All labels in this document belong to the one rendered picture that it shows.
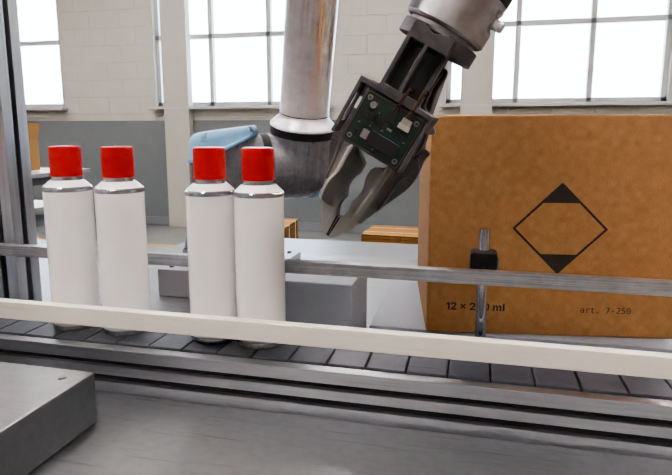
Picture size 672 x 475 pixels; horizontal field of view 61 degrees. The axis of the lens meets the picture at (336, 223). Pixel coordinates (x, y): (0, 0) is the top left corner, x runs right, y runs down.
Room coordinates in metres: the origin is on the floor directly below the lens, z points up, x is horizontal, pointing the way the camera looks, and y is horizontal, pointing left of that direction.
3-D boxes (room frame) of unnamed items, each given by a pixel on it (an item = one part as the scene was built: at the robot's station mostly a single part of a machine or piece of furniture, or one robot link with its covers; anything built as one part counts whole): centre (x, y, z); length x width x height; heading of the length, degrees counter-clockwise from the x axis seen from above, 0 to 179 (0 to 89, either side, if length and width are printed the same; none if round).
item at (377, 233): (5.06, -0.60, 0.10); 0.64 x 0.52 x 0.20; 73
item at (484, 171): (0.80, -0.27, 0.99); 0.30 x 0.24 x 0.27; 85
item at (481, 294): (0.60, -0.16, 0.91); 0.07 x 0.03 x 0.17; 166
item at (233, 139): (0.99, 0.19, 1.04); 0.13 x 0.12 x 0.14; 112
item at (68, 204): (0.64, 0.30, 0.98); 0.05 x 0.05 x 0.20
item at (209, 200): (0.60, 0.13, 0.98); 0.05 x 0.05 x 0.20
